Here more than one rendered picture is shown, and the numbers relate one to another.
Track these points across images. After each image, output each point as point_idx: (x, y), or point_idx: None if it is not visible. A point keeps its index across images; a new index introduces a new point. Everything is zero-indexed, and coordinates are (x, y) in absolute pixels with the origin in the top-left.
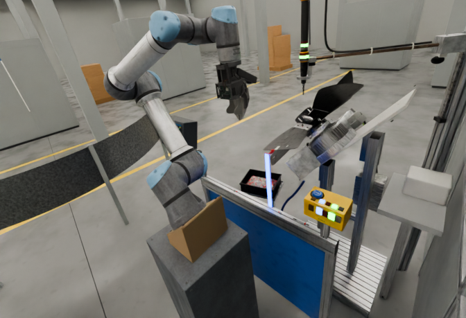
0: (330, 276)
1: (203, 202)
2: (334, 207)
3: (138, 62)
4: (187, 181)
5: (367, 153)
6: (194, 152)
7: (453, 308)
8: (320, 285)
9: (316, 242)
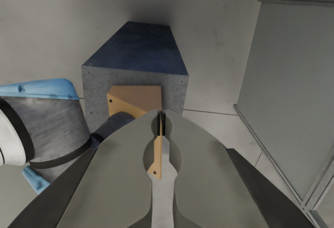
0: None
1: None
2: None
3: None
4: (92, 145)
5: None
6: (28, 119)
7: None
8: None
9: None
